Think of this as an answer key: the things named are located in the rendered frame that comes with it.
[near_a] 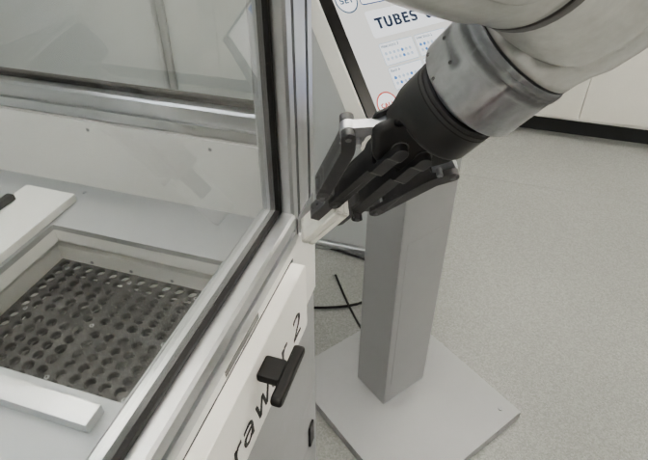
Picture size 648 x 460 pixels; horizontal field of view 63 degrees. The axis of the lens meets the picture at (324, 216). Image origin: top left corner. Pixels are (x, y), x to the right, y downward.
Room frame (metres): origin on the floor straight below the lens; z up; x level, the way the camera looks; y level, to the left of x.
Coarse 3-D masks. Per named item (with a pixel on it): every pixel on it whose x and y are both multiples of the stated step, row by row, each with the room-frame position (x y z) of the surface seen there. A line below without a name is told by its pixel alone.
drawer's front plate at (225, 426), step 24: (288, 288) 0.44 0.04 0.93; (264, 312) 0.40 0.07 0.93; (288, 312) 0.43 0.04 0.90; (264, 336) 0.37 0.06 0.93; (288, 336) 0.42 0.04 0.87; (240, 360) 0.34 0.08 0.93; (240, 384) 0.31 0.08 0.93; (264, 384) 0.35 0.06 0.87; (216, 408) 0.28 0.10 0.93; (240, 408) 0.30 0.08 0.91; (264, 408) 0.35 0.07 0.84; (216, 432) 0.26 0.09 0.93; (240, 432) 0.29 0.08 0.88; (192, 456) 0.24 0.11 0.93; (216, 456) 0.25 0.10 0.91; (240, 456) 0.29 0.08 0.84
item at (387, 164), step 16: (368, 144) 0.41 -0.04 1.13; (400, 144) 0.38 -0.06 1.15; (352, 160) 0.42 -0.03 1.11; (368, 160) 0.40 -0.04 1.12; (384, 160) 0.38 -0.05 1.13; (400, 160) 0.38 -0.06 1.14; (352, 176) 0.41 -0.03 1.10; (368, 176) 0.40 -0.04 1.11; (336, 192) 0.41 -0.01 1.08; (352, 192) 0.41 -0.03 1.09
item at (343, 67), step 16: (320, 0) 0.82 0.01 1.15; (320, 16) 0.82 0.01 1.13; (336, 16) 0.81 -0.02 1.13; (320, 32) 0.82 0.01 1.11; (336, 32) 0.79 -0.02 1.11; (320, 48) 0.82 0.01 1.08; (336, 48) 0.79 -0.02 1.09; (336, 64) 0.78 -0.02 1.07; (352, 64) 0.77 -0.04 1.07; (336, 80) 0.78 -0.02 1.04; (352, 80) 0.75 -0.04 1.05; (352, 96) 0.75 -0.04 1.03; (368, 96) 0.75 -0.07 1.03; (352, 112) 0.75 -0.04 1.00; (368, 112) 0.73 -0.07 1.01
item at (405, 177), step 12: (420, 156) 0.38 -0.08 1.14; (408, 168) 0.39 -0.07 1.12; (420, 168) 0.38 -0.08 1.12; (372, 180) 0.42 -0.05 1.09; (384, 180) 0.40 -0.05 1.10; (396, 180) 0.39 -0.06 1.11; (408, 180) 0.39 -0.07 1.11; (360, 192) 0.42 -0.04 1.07; (372, 192) 0.41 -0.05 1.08; (384, 192) 0.41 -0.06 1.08; (360, 204) 0.41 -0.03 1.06; (360, 216) 0.42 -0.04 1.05
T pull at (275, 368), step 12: (300, 348) 0.37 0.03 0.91; (264, 360) 0.35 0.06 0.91; (276, 360) 0.35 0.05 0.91; (288, 360) 0.35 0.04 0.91; (300, 360) 0.36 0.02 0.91; (264, 372) 0.34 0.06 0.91; (276, 372) 0.34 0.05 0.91; (288, 372) 0.34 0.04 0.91; (276, 384) 0.33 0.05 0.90; (288, 384) 0.32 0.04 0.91; (276, 396) 0.31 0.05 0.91
